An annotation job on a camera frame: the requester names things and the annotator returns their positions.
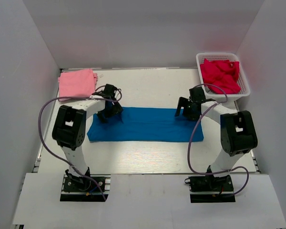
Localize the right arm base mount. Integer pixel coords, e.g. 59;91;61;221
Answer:
184;175;235;203

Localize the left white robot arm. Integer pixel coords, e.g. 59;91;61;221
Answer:
52;89;123;177

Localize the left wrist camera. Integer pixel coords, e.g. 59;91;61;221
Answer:
102;84;117;99

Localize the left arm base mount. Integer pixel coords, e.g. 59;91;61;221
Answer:
60;169;111;202

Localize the white plastic basket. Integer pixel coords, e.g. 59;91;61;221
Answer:
196;52;250;101

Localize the crumpled red t shirt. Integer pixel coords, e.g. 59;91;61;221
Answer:
200;59;241;94

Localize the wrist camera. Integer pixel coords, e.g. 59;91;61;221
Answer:
189;86;205;102
102;84;117;99

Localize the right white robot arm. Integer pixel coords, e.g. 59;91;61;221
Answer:
175;97;258;177

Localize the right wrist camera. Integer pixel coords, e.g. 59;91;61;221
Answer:
189;86;205;102

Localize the folded pink t shirt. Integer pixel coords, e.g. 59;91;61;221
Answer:
58;69;98;97

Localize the blue polo shirt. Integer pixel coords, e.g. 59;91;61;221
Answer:
87;107;196;143

